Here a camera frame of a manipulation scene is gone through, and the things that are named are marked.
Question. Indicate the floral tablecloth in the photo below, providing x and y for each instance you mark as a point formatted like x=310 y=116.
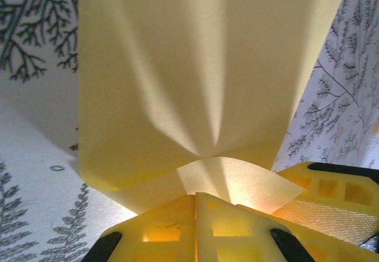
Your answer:
x=29 y=111

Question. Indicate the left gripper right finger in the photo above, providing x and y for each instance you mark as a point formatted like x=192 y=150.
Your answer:
x=237 y=244

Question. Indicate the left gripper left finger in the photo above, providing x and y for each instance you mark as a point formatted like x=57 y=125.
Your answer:
x=165 y=250

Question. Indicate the yellow paper sheet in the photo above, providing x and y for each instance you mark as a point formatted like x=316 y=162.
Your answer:
x=189 y=67

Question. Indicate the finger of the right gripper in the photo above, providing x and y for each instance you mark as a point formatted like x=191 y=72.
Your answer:
x=331 y=191

